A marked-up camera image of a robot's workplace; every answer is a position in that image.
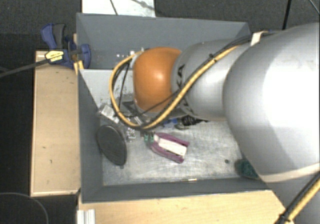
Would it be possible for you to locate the pale wood flat board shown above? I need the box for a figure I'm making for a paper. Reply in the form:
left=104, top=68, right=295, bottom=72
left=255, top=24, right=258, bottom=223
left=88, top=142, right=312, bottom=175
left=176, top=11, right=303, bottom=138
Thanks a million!
left=30, top=51, right=82, bottom=198

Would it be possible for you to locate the black oval disc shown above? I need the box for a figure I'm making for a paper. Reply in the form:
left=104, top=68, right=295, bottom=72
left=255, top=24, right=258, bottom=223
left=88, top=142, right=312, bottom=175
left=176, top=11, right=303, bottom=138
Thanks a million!
left=95, top=124, right=128, bottom=167

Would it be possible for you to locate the dark green sponge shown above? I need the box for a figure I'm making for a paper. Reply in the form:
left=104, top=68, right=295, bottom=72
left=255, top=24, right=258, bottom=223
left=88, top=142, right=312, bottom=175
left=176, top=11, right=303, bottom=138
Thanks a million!
left=234, top=158, right=261, bottom=181

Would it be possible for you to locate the small blue object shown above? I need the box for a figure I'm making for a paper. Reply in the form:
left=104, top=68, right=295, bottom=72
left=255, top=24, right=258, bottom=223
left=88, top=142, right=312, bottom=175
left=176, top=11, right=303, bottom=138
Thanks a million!
left=163, top=118, right=181, bottom=129

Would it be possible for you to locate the grey metal bin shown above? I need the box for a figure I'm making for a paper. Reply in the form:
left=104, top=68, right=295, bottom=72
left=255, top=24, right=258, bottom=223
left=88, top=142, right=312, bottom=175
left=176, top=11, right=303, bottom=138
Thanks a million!
left=75, top=12, right=276, bottom=203

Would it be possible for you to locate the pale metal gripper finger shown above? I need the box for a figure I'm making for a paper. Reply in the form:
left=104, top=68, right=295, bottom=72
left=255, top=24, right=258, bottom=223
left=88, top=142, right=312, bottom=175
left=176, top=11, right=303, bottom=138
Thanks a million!
left=96, top=103, right=121, bottom=124
left=125, top=127, right=137, bottom=142

